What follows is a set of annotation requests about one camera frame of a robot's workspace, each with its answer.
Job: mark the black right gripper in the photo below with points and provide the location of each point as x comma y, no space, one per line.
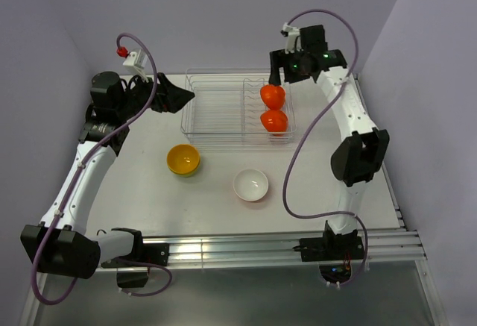
279,59

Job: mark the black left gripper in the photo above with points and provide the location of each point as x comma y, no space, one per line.
168,98

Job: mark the orange bowl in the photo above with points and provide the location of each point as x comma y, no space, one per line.
273,96

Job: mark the orange bowl carried to rack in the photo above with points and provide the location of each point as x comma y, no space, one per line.
274,121

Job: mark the white bowl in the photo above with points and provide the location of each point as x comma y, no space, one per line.
250,185

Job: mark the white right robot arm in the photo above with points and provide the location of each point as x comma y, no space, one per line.
363,145

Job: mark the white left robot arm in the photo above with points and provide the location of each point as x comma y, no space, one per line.
58,244

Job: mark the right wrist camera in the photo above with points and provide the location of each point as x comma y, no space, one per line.
292,38

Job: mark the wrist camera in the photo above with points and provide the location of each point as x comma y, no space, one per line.
134,61
292,38

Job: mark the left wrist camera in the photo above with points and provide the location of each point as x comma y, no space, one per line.
134,61

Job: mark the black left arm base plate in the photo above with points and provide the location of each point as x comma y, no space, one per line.
153,253

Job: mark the aluminium table edge rail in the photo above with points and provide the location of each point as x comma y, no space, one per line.
276,249

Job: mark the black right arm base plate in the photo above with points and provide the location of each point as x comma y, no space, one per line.
316,250

